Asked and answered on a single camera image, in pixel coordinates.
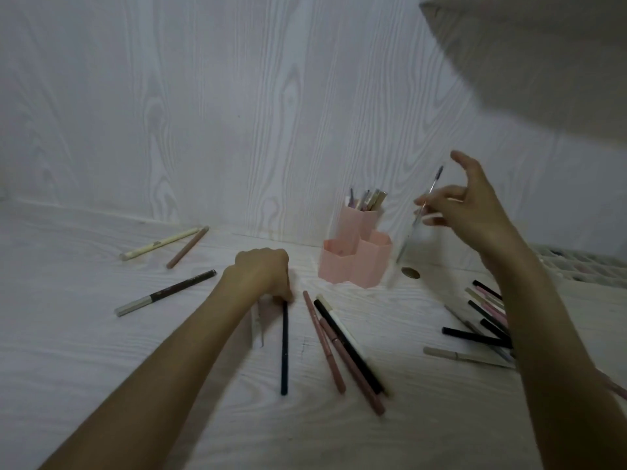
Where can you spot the slim black pen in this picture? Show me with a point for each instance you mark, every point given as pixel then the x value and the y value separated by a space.
pixel 284 347

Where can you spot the person's left forearm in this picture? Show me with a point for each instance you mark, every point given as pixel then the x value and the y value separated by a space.
pixel 147 386

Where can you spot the thick black pen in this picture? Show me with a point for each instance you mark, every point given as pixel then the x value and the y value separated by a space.
pixel 350 347

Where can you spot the light pink pen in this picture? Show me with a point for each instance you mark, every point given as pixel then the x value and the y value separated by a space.
pixel 324 342

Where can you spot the dark brown silver-capped pen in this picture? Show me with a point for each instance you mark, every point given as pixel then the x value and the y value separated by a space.
pixel 164 292

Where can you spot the purple pen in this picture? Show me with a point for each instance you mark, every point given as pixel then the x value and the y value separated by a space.
pixel 350 196

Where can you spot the white mesh basket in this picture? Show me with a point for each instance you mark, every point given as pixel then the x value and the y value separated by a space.
pixel 583 264

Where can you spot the cream pen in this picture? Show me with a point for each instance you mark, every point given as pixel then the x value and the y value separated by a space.
pixel 159 243

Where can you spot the person's left fingers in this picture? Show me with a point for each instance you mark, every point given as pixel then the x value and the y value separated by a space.
pixel 285 288

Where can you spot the person's right hand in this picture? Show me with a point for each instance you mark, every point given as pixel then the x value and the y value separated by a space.
pixel 477 215

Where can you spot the brown pink pencil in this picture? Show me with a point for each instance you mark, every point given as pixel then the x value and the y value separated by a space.
pixel 187 247

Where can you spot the dark pink pen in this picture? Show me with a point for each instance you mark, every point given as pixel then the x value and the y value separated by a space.
pixel 353 369

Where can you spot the round brass coin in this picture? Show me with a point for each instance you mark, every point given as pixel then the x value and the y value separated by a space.
pixel 410 273

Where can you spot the person's left hand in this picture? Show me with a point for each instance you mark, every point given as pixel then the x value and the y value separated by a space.
pixel 259 271

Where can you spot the clear plastic pen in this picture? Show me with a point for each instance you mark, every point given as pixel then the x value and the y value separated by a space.
pixel 409 234

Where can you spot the grey pen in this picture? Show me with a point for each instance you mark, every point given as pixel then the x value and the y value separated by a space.
pixel 365 199

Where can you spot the person's right fingers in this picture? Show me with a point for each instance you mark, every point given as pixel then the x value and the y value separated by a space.
pixel 445 193

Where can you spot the pink hexagonal pen holder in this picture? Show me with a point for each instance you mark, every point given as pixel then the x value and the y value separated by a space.
pixel 357 259

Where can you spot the pile of assorted pens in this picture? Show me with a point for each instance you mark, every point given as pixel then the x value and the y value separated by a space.
pixel 482 332

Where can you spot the person's right forearm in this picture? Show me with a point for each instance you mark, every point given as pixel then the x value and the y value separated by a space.
pixel 548 362

